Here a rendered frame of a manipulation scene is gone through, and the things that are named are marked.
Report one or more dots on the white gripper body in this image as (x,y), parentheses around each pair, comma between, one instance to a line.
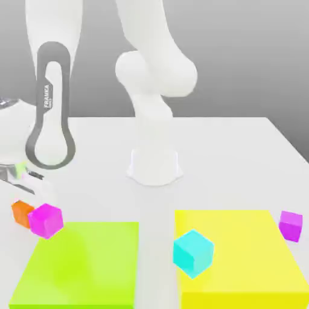
(29,187)

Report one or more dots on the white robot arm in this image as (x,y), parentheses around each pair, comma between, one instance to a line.
(154,96)

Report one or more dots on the small orange cube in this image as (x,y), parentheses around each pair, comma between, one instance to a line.
(20,212)

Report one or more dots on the small magenta cube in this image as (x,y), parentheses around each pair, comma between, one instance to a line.
(45,221)

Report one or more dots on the small cyan cube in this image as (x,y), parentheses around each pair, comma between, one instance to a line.
(193,253)

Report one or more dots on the small purple cube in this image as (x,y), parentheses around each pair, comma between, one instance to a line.
(290,227)

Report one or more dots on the large lime green box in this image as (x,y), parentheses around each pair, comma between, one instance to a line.
(79,263)

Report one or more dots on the large yellow box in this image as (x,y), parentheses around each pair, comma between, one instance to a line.
(246,260)

